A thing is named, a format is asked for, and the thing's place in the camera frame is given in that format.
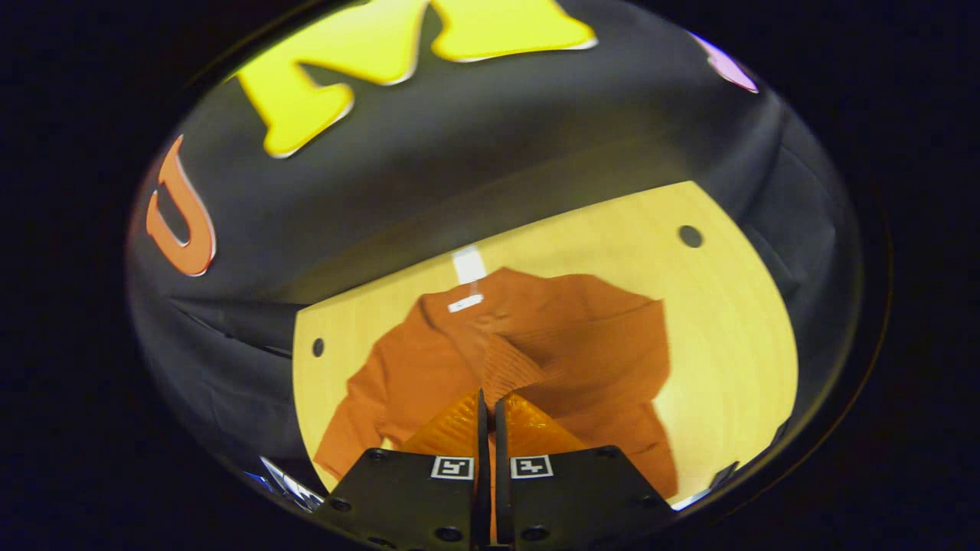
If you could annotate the white tape strip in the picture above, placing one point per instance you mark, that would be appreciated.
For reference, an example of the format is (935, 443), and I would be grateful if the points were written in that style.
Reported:
(468, 264)

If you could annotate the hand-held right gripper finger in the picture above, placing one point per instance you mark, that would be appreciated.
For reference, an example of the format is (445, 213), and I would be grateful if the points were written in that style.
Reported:
(482, 490)
(501, 490)

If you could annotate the orange button-up shirt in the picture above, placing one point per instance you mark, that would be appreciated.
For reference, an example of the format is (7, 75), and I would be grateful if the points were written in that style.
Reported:
(589, 344)

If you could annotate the black backdrop cloth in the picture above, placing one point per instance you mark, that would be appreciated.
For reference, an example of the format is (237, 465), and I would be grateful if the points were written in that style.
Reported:
(459, 153)

